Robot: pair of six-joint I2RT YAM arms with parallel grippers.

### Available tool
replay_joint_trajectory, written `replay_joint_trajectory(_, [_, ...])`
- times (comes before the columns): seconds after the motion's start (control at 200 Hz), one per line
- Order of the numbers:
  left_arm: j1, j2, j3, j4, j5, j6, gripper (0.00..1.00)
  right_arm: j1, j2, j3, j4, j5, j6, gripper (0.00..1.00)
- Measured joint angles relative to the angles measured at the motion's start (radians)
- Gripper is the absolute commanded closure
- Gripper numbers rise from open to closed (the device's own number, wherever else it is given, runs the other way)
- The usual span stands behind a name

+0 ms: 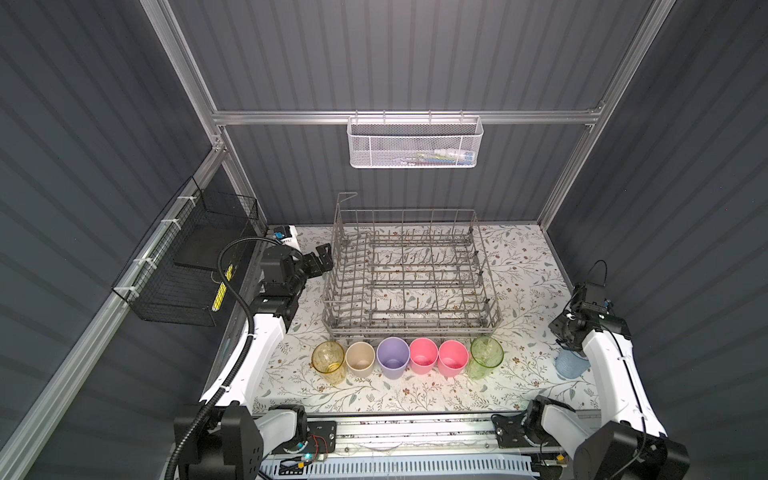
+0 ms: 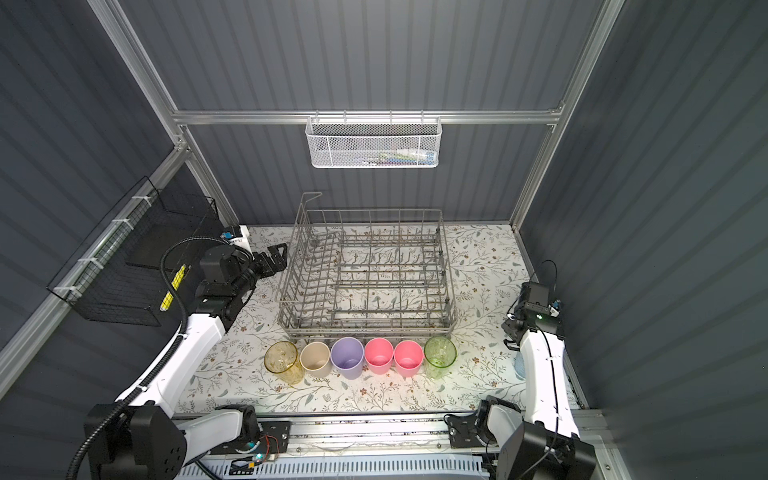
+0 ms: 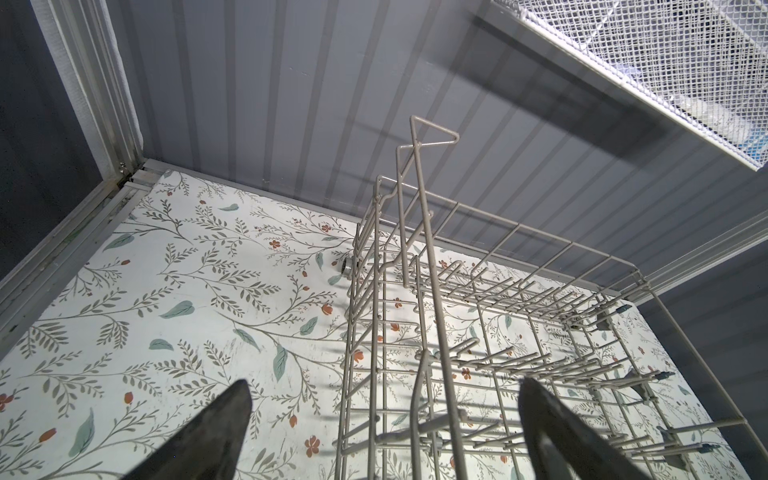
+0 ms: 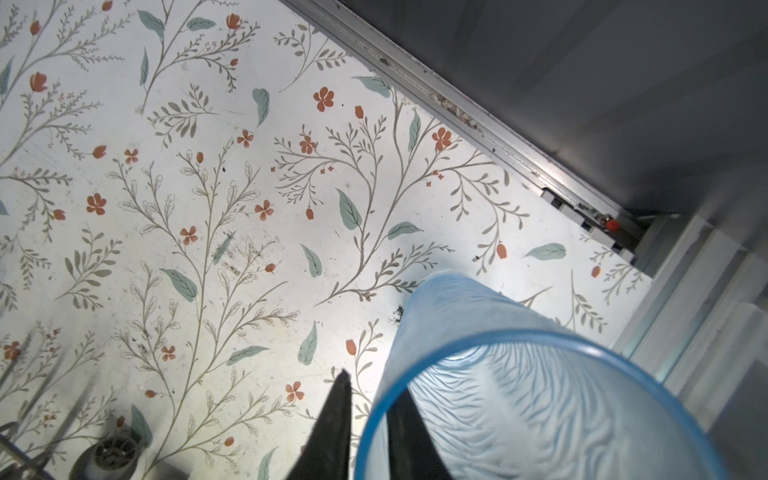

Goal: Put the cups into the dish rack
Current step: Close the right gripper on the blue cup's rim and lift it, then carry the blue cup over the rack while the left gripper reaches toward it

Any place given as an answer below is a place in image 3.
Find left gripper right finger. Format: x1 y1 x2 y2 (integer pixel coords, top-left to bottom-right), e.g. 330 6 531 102
518 377 649 479

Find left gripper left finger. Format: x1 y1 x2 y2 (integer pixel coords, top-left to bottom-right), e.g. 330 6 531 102
125 379 252 479

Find floral table mat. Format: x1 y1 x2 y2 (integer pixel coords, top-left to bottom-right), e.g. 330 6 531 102
0 169 751 480

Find grey wire dish rack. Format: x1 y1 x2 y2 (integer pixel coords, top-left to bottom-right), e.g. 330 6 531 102
333 116 767 479

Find white mesh wall basket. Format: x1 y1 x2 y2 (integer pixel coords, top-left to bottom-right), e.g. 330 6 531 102
496 1 767 171

